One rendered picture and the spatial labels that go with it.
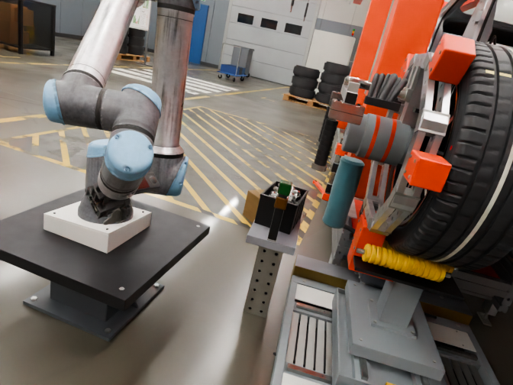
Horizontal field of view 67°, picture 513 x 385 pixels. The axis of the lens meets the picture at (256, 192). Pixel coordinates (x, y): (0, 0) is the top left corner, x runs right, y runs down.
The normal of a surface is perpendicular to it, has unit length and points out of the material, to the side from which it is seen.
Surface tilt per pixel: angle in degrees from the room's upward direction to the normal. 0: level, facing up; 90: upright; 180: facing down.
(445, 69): 125
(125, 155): 51
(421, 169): 90
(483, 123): 66
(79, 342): 0
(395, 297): 90
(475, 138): 73
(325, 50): 90
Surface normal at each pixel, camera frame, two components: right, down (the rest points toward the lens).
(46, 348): 0.21, -0.92
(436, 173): -0.18, 0.31
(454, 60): -0.27, 0.78
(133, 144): 0.44, -0.27
